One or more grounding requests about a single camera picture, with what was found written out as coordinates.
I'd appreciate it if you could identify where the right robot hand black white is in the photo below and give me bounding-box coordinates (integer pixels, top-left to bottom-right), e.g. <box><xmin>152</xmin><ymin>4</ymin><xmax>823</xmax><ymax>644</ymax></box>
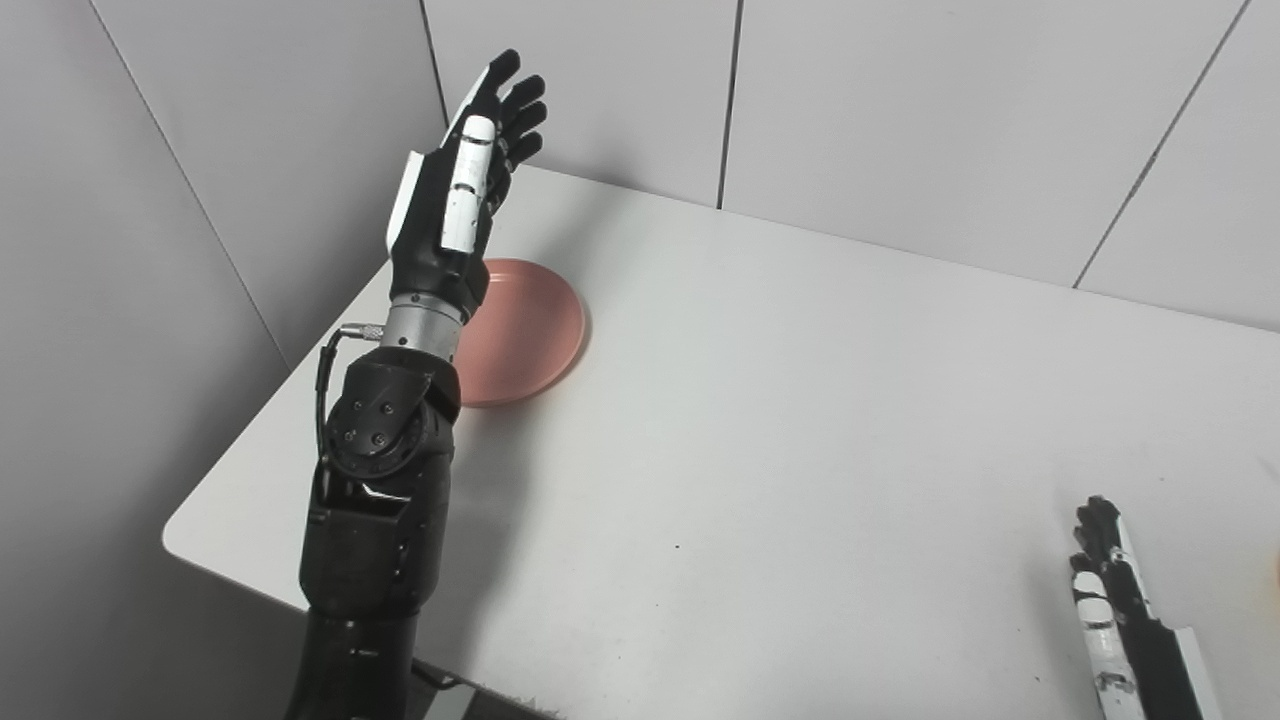
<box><xmin>1068</xmin><ymin>495</ymin><xmax>1223</xmax><ymax>720</ymax></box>

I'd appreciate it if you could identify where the pink round plate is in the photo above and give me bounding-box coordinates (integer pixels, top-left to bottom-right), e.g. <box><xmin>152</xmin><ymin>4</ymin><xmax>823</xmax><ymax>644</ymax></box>
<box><xmin>452</xmin><ymin>258</ymin><xmax>587</xmax><ymax>408</ymax></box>

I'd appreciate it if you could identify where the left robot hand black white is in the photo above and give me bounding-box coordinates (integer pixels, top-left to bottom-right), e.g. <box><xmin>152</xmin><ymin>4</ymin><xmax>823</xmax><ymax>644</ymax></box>
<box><xmin>386</xmin><ymin>49</ymin><xmax>549</xmax><ymax>321</ymax></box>

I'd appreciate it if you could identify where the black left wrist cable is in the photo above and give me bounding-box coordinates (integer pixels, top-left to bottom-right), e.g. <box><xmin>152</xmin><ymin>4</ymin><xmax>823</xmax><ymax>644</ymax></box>
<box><xmin>314</xmin><ymin>323</ymin><xmax>385</xmax><ymax>501</ymax></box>

